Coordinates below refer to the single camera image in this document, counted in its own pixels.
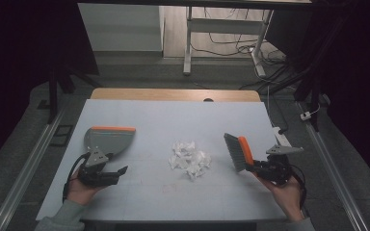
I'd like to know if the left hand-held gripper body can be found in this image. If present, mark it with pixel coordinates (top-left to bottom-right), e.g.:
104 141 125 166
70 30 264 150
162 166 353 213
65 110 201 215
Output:
77 146 120 188

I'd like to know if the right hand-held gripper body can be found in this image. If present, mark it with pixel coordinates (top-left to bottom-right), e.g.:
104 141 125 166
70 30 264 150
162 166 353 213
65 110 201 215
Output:
253 144 304 187

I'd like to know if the grey dustpan with orange edge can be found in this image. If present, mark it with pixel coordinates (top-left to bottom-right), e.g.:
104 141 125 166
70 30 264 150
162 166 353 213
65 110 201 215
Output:
83 125 137 159

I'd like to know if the grey brush with orange handle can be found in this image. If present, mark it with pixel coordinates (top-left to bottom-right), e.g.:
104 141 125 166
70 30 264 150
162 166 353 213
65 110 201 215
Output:
223 132 255 173

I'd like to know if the pile of white tissues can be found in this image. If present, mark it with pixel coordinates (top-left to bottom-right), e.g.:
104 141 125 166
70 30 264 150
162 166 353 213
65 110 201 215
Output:
168 140 213 182

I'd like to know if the person's left hand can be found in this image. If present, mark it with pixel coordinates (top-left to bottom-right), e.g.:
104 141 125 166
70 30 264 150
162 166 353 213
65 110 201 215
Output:
66 168 108 207

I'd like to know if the person's right hand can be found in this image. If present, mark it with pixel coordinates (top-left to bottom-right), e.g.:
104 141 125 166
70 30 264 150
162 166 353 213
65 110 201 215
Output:
252 172 304 223

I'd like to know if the black metal stand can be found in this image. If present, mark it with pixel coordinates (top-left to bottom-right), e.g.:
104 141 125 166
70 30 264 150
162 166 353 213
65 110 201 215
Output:
46 64 102 124

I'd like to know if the wooden table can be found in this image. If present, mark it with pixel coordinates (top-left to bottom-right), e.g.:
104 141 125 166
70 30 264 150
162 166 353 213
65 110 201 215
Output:
90 88 262 103

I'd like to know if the white cabinet panel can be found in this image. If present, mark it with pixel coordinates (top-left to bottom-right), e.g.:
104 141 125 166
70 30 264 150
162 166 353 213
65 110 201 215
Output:
77 3 166 53

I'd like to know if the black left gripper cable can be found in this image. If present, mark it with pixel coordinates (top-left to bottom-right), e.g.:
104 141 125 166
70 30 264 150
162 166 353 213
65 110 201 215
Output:
62 152 92 204

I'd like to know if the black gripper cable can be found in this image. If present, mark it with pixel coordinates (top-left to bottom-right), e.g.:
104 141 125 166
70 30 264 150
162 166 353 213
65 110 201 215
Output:
62 152 92 204
288 164 307 211

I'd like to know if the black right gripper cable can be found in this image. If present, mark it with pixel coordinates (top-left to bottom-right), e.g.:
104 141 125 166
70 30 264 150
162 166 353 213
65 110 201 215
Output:
288 164 307 211

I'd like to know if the aluminium rail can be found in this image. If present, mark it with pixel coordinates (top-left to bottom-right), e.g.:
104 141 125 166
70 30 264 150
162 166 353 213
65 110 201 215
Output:
297 101 370 231
0 107 66 231

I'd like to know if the tangle of black floor cables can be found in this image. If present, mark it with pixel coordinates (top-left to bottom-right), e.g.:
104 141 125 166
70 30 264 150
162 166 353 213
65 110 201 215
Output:
191 8 306 94

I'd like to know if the white metal desk frame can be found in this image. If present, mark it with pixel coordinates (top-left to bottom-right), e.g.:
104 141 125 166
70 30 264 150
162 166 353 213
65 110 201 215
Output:
182 6 275 77

